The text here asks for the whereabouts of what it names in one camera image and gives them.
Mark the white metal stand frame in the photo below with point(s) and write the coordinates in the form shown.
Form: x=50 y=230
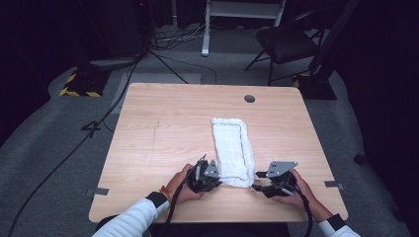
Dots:
x=210 y=19

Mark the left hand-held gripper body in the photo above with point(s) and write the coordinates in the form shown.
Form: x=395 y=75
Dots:
x=203 y=179

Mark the black stand with striped base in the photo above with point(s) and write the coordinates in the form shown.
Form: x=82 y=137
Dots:
x=318 y=84

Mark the person's lap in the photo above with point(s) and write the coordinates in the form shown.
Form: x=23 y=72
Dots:
x=217 y=230

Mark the grey tape strip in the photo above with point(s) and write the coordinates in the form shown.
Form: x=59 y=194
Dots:
x=334 y=185
x=98 y=191

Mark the white towel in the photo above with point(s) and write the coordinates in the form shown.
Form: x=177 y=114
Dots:
x=234 y=154

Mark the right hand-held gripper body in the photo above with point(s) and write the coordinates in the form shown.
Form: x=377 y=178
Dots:
x=280 y=179

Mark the grey table grommet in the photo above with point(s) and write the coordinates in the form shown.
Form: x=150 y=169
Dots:
x=249 y=98

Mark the small black floor object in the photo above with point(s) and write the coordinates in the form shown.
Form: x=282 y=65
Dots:
x=359 y=158

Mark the person's right hand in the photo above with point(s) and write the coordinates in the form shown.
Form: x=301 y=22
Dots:
x=304 y=196

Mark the person's left hand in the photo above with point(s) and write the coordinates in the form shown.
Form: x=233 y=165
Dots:
x=179 y=187

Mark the black stand base striped edge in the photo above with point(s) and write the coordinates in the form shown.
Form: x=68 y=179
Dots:
x=84 y=82

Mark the black folding chair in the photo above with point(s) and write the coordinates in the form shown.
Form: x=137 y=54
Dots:
x=283 y=42

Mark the thin black tripod leg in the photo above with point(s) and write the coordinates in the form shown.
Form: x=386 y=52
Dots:
x=168 y=66

